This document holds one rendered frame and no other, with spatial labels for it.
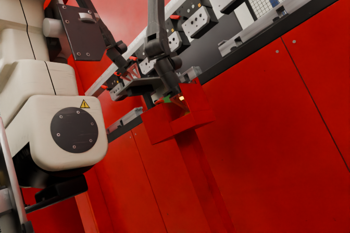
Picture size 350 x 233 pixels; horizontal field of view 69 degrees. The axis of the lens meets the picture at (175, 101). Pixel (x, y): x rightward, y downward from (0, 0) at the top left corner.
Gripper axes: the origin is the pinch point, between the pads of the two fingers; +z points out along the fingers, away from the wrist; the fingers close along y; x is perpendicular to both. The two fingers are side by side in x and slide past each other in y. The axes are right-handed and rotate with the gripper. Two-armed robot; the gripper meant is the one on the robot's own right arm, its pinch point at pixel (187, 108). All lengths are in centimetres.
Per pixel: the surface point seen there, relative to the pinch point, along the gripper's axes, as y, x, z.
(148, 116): -6.4, 12.0, -5.0
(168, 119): -7.0, 4.7, -0.7
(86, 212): 28, 131, 36
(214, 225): -13.2, 6.5, 37.1
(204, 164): -5.2, 2.7, 19.3
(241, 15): 507, 49, -72
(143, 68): 48, 39, -28
